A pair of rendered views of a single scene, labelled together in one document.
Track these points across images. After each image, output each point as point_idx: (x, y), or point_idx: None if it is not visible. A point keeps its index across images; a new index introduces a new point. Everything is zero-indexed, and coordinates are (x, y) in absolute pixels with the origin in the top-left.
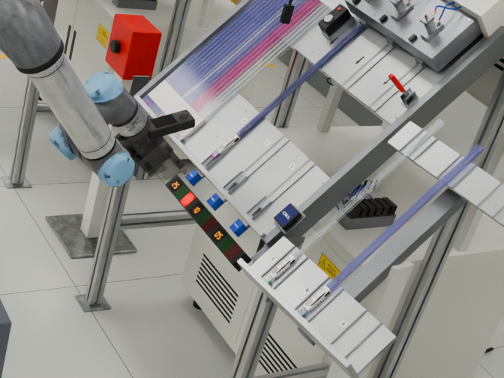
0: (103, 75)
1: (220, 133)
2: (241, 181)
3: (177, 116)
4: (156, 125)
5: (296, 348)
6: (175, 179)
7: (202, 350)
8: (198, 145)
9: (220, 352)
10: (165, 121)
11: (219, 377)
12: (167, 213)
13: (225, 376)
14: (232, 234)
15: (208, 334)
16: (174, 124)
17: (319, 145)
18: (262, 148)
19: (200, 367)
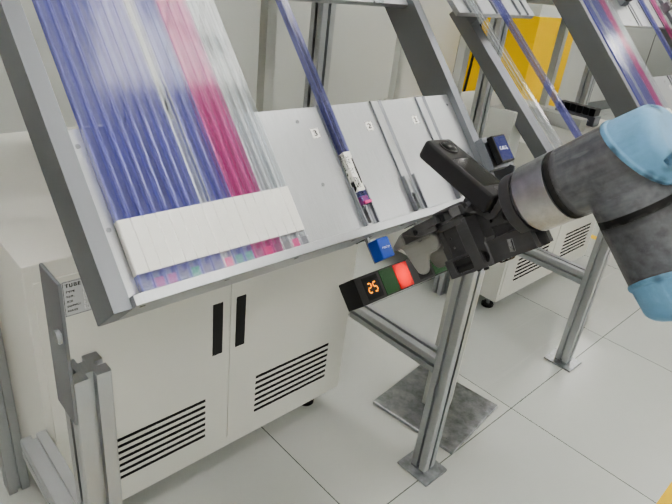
0: (664, 114)
1: (319, 176)
2: (418, 183)
3: (454, 154)
4: (494, 181)
5: (314, 334)
6: (363, 283)
7: (199, 498)
8: (326, 220)
9: (194, 477)
10: (477, 169)
11: (248, 473)
12: (61, 472)
13: (242, 467)
14: (151, 364)
15: (160, 496)
16: (476, 161)
17: (42, 189)
18: (374, 136)
19: (238, 495)
